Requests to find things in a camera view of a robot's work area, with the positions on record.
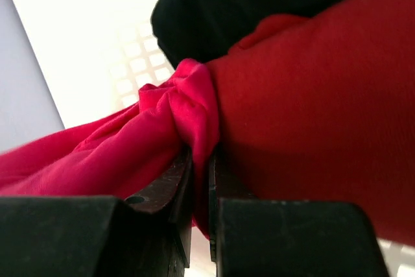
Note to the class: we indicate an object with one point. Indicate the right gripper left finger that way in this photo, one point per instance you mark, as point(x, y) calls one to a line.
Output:
point(147, 234)

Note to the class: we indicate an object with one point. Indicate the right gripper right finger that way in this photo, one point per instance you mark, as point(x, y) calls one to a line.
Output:
point(253, 237)

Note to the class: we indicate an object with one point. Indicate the red t-shirt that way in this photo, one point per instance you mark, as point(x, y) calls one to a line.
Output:
point(323, 109)
point(124, 152)

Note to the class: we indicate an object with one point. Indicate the rolled red t-shirt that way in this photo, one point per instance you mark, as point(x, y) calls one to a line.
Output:
point(323, 109)

